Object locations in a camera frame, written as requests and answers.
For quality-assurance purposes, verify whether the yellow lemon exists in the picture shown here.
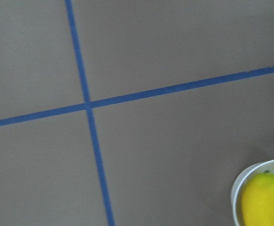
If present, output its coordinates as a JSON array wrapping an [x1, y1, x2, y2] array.
[[241, 171, 274, 226]]

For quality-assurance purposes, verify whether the white bowl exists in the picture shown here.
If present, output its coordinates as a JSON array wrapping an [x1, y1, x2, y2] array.
[[230, 160, 274, 226]]

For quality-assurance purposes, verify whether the brown paper table cover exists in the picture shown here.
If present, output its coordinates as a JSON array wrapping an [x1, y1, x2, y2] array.
[[0, 0, 274, 226]]

